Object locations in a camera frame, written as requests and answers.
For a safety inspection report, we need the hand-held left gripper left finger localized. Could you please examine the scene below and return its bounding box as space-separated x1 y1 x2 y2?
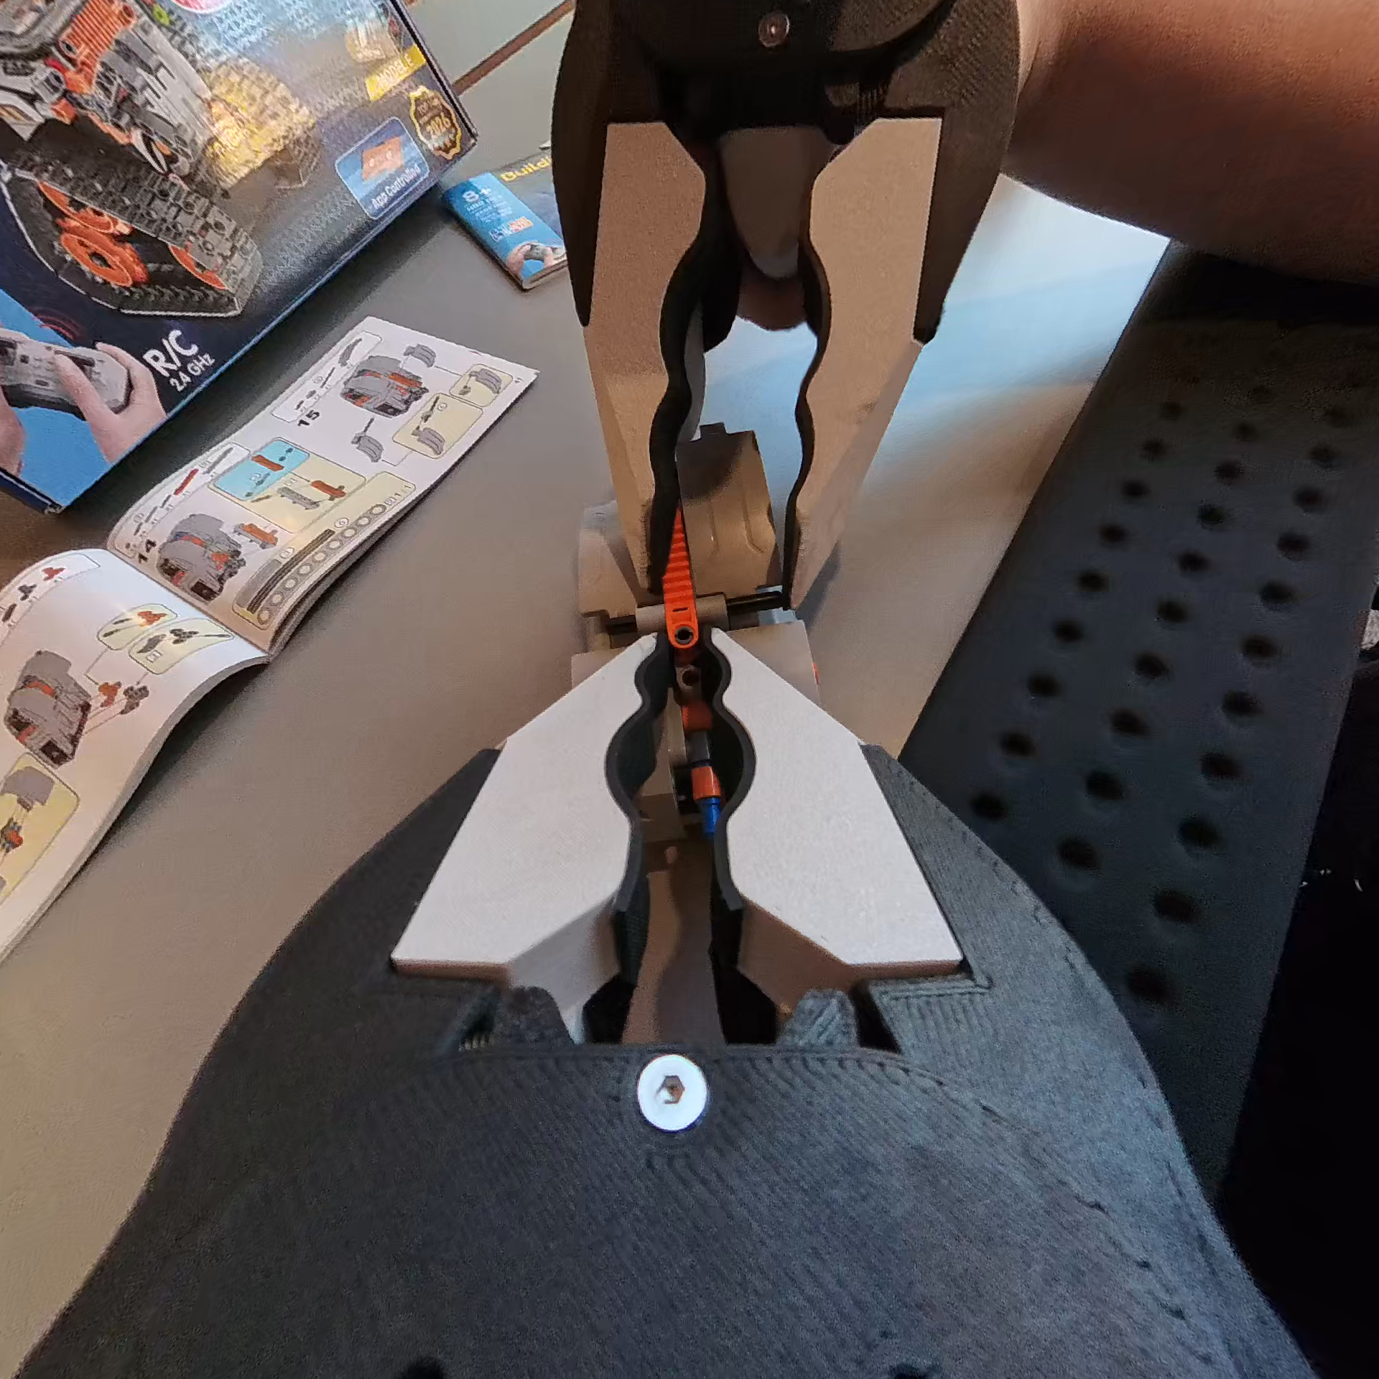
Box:
390 633 661 1041

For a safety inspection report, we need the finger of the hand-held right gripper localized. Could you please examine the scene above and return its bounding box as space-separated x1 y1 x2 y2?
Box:
584 121 747 591
784 115 947 604

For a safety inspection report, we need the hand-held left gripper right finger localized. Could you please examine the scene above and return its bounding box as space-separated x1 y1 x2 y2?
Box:
706 630 965 1027

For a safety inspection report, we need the grey building block robot model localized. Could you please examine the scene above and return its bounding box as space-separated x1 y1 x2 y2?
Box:
571 423 825 852

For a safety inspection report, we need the orange toothed beam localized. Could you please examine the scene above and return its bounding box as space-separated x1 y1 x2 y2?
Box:
660 505 704 648

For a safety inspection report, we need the person's right forearm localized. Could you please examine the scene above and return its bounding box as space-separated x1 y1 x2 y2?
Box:
1006 0 1379 284

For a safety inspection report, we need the person's right hand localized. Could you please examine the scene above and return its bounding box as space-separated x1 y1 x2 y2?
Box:
715 116 835 330

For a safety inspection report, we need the small blue booklet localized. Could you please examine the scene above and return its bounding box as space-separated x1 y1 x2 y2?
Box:
440 156 569 292

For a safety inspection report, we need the open instruction booklet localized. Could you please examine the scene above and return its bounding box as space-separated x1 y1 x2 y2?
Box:
0 315 540 960

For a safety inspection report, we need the black perforated mat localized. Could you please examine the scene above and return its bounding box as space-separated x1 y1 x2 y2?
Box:
899 246 1379 1379

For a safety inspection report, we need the blue toy robot box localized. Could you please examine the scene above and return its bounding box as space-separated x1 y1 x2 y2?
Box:
0 0 477 512

